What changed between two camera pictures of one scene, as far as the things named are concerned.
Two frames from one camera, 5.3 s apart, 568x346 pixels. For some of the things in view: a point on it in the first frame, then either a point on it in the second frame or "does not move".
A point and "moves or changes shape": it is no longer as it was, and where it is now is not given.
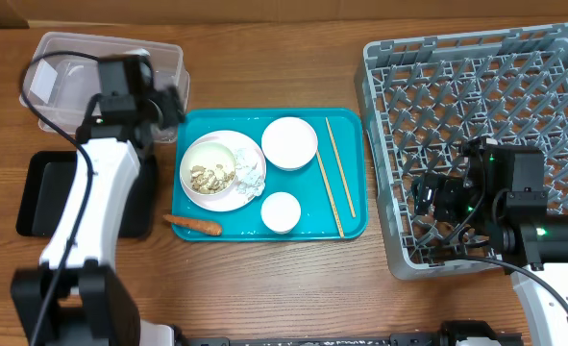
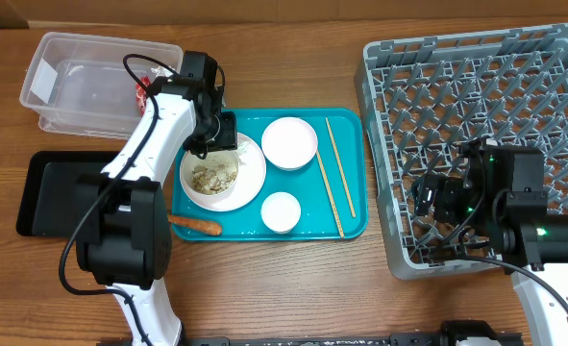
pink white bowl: x=289 y=143 does not move
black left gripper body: x=162 y=107 → x=218 y=134
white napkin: x=250 y=171 moves or changes shape
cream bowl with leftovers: x=208 y=168 does not move
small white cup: x=281 y=212 does not move
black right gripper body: x=454 y=204 does not move
